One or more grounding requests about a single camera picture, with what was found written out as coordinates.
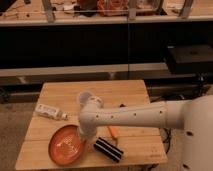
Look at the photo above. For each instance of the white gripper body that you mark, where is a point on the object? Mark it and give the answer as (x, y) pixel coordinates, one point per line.
(86, 134)

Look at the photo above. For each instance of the orange ceramic bowl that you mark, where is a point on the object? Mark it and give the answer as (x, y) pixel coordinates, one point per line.
(65, 146)

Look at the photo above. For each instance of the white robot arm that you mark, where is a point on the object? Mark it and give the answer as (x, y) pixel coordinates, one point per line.
(195, 117)

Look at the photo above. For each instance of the orange carrot toy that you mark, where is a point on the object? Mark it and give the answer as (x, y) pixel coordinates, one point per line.
(113, 131)

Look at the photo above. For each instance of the clear plastic cup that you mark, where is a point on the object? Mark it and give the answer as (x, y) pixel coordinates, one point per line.
(82, 97)

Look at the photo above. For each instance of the wooden table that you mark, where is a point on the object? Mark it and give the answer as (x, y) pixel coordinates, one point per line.
(141, 146)

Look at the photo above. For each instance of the white plastic bottle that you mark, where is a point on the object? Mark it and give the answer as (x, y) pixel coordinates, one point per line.
(50, 112)

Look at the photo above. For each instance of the black box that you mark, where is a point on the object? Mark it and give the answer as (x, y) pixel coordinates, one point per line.
(193, 59)

